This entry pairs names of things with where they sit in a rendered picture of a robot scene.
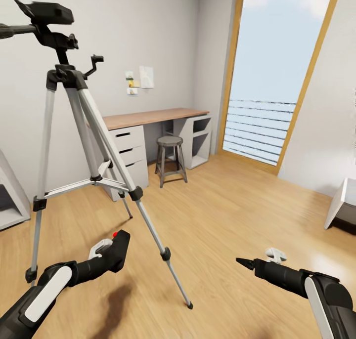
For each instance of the digital camera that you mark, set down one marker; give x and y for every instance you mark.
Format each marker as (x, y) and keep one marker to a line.
(119, 247)

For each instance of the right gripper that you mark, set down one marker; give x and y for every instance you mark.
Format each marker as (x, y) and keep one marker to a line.
(272, 272)

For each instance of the desk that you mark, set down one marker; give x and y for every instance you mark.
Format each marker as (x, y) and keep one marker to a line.
(127, 133)

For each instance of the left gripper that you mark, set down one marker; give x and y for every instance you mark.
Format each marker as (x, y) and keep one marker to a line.
(98, 266)

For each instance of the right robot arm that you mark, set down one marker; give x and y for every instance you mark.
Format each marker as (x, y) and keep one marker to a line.
(331, 302)

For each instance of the camera tripod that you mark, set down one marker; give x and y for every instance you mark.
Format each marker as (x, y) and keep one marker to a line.
(83, 107)

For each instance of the bookcase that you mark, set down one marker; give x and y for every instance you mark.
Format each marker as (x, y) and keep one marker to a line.
(20, 210)

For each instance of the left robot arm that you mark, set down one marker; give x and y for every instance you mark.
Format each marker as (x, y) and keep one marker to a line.
(24, 318)

